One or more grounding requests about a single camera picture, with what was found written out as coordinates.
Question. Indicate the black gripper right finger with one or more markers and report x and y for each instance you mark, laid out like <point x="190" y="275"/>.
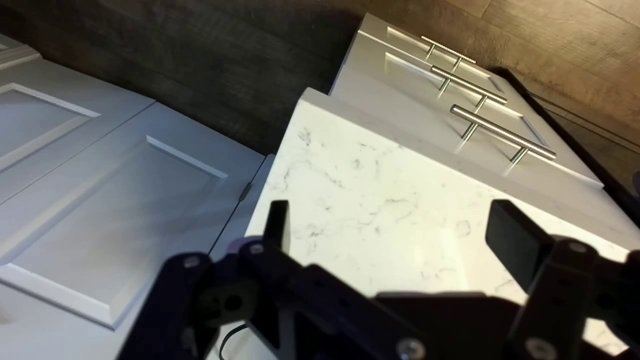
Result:
<point x="516" y="240"/>

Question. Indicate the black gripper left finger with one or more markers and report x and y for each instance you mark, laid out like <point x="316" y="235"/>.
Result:
<point x="277" y="229"/>

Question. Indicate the white island cabinet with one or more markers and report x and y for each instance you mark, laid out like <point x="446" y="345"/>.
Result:
<point x="387" y="195"/>

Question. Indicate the white lower cabinet doors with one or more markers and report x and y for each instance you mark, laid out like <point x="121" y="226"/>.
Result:
<point x="98" y="187"/>

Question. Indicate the steel bar handle near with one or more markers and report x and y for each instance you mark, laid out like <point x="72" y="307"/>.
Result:
<point x="523" y="144"/>

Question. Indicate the steel bar handle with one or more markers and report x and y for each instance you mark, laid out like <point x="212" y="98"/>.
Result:
<point x="456" y="58"/>
<point x="523" y="144"/>
<point x="456" y="80"/>

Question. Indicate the steel bar handle middle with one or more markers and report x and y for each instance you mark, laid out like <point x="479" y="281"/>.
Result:
<point x="456" y="80"/>

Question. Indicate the steel bar handle far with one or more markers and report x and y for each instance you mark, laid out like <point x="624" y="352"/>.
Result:
<point x="456" y="58"/>

